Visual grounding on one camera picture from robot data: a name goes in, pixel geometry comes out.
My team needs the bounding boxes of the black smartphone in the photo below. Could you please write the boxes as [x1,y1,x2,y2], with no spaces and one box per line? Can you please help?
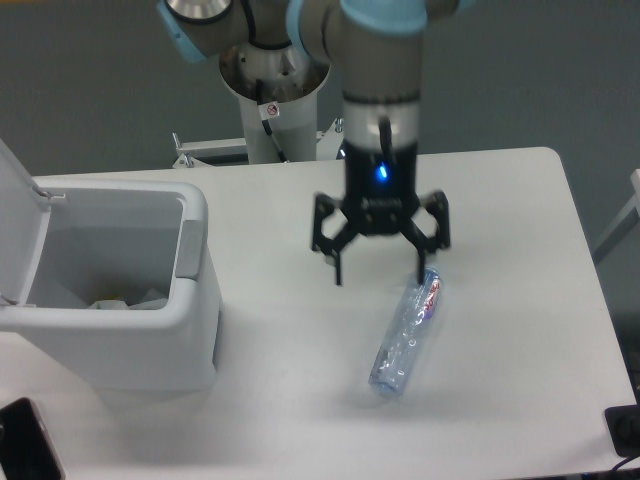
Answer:
[1,397,66,479]

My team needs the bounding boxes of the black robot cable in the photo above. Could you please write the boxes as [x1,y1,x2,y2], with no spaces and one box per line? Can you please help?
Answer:
[255,78,291,164]

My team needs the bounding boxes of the white frame leg at right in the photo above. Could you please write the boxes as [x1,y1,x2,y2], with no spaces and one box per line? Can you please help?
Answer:
[592,169,639,265]

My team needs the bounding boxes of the white metal frame brackets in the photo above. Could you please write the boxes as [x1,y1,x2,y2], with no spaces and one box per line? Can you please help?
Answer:
[172,117,345,169]

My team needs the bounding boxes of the clear plastic water bottle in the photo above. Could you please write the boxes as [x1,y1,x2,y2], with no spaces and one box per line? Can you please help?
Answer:
[369,267,443,397]

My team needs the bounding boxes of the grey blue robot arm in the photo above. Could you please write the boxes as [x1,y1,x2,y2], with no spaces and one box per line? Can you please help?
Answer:
[157,1,463,265]

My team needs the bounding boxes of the white trash can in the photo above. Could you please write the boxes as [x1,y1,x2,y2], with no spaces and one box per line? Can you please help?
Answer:
[1,148,222,391]

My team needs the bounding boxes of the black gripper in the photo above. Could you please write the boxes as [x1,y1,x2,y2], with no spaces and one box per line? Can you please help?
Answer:
[310,139,452,287]

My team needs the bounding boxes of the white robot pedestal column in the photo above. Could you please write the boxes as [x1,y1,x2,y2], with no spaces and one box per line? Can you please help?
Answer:
[219,41,330,163]

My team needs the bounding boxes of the black device at table edge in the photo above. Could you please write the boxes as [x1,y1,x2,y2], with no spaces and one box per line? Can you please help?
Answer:
[604,404,639,457]

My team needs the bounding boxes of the trash inside can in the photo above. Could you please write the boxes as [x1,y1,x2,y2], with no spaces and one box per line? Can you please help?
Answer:
[93,287,169,311]

